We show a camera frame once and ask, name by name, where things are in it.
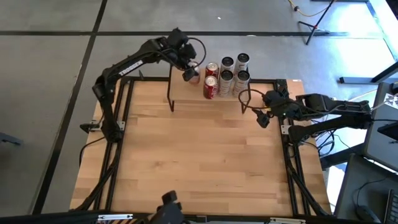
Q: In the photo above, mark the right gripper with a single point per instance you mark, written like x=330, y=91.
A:
x=281, y=105

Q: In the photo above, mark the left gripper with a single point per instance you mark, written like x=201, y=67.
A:
x=183, y=51

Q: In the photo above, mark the pink Spindrift can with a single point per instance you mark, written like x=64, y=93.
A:
x=196, y=79

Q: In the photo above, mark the red Coca-Cola can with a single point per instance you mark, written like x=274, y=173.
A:
x=210, y=90
x=212, y=69

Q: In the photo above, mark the slim white can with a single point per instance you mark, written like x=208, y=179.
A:
x=241, y=85
x=225, y=85
x=227, y=62
x=242, y=60

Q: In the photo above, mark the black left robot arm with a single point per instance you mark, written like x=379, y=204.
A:
x=107, y=102

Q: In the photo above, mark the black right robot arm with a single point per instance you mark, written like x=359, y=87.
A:
x=342, y=107

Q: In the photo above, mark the wooden shelf with black legs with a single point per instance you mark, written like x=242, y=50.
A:
x=183, y=93

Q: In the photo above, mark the black tripod stand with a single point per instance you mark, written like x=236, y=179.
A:
x=317, y=24

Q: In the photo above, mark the black desk foot bar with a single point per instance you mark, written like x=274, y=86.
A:
x=367, y=79

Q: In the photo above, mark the grey desk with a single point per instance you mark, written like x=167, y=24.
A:
x=363, y=189
x=382, y=149

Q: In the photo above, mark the black desk monitor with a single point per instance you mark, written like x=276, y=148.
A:
x=388, y=130

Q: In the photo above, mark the white fiducial marker tag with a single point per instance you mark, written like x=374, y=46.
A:
x=392, y=100

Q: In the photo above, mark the black computer mouse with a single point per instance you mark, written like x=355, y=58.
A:
x=365, y=214

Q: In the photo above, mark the black keyboard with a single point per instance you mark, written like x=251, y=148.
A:
x=393, y=207

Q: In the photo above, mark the grey furniture leg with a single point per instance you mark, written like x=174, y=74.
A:
x=9, y=139

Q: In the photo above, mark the black front crossbar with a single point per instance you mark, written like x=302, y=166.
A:
x=62, y=217

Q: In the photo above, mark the silver mounting bracket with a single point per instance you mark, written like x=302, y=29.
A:
x=285, y=129
x=121, y=125

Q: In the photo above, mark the black aluminium table frame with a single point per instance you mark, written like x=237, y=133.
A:
x=149, y=79

